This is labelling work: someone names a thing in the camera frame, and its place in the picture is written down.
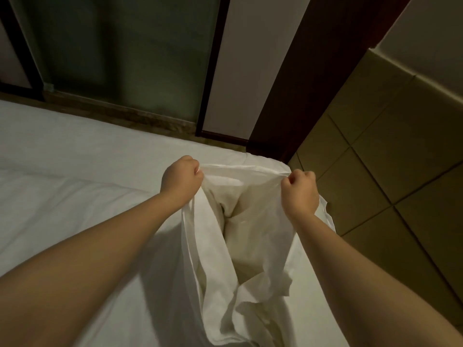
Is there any person's right hand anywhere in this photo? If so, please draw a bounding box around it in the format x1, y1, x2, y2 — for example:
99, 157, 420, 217
279, 168, 321, 224

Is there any person's left hand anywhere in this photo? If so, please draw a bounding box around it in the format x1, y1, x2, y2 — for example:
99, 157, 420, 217
159, 154, 206, 214

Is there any white bed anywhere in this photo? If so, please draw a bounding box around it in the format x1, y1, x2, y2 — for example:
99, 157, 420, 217
0, 99, 350, 347

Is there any white duvet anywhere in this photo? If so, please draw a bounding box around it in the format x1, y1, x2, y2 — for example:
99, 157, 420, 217
0, 166, 218, 347

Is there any person's left forearm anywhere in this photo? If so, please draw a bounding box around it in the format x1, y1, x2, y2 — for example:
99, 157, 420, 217
0, 193, 182, 347

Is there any person's right forearm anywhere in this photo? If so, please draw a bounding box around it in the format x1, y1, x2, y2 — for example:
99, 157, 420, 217
295, 212, 463, 347

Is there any tan padded headboard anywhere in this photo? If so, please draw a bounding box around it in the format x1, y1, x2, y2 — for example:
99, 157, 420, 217
288, 48, 463, 331

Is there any dark wooden wall panel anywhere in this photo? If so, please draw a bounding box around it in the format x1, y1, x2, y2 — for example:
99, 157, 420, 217
246, 0, 415, 165

